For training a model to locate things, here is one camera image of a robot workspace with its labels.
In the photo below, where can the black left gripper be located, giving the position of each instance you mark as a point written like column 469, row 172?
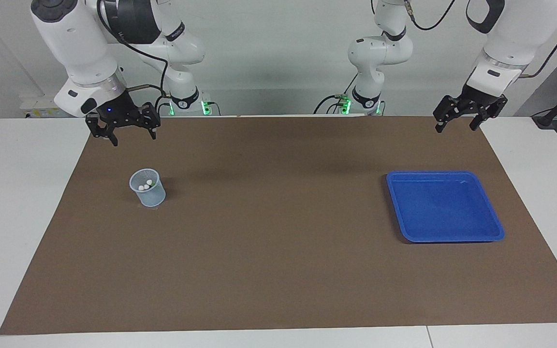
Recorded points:
column 484, row 99

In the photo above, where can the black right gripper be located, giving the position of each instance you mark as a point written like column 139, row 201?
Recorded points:
column 116, row 110

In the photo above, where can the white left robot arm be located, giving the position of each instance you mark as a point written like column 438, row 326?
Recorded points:
column 380, row 53

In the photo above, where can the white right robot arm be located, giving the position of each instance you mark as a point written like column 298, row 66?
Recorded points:
column 80, row 43

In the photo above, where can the blue plastic tray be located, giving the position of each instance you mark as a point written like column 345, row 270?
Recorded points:
column 445, row 208

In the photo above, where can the translucent plastic cup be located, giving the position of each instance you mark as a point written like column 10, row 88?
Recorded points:
column 153, row 197

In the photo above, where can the white power box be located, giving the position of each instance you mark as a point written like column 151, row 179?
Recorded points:
column 44, row 106

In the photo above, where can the brown table mat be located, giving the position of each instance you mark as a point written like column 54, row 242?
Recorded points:
column 259, row 241

